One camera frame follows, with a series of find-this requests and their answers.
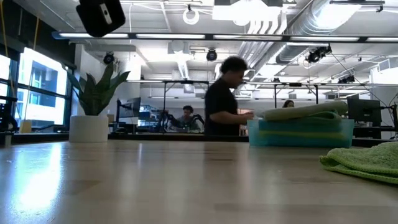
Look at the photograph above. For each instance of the blue microfiber towel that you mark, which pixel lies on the blue microfiber towel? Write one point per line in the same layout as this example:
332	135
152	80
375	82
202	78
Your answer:
298	142
298	125

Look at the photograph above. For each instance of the mint green microfiber towel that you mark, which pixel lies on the mint green microfiber towel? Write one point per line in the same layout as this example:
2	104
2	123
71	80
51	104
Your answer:
304	112

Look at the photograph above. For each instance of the lime green microfiber towel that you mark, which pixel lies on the lime green microfiber towel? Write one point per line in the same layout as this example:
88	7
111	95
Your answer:
367	161

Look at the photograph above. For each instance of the background black robot arm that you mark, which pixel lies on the background black robot arm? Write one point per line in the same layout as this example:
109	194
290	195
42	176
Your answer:
164	119
199	118

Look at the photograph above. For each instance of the person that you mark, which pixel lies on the person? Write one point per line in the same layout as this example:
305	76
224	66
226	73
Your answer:
220	102
188	119
288	104

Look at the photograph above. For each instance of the teal translucent plastic tray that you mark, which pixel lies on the teal translucent plastic tray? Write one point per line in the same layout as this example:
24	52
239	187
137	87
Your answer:
253	133

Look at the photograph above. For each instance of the black computer monitor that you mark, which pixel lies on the black computer monitor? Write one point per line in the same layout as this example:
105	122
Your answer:
132	107
363	112

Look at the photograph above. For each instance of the black overhead beam with lights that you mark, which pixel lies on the black overhead beam with lights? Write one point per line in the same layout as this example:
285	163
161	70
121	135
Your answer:
171	36

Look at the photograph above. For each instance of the black round ceiling fixture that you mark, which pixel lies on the black round ceiling fixture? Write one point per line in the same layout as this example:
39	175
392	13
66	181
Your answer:
108	58

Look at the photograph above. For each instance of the snake plant in white pot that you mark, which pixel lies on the snake plant in white pot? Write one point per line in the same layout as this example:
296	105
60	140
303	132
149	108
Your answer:
93	102

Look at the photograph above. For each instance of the black equipment rack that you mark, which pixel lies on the black equipment rack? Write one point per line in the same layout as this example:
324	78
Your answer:
6	115

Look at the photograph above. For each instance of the black background gantry frame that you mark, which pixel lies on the black background gantry frame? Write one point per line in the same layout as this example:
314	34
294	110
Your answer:
186	81

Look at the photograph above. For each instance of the black round ceiling camera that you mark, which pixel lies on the black round ceiling camera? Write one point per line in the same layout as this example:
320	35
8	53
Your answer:
211	55

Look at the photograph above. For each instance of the black ceiling camera cluster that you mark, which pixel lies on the black ceiling camera cluster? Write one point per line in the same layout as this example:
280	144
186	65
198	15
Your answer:
346	79
315	55

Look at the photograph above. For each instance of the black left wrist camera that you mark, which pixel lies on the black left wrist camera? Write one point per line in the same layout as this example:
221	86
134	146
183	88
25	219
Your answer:
101	15

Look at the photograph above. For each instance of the silver ceiling ventilation duct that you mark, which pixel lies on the silver ceiling ventilation duct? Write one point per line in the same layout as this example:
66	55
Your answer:
323	18

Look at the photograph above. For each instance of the black window frame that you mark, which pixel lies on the black window frame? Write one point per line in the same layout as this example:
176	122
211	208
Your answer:
14	82

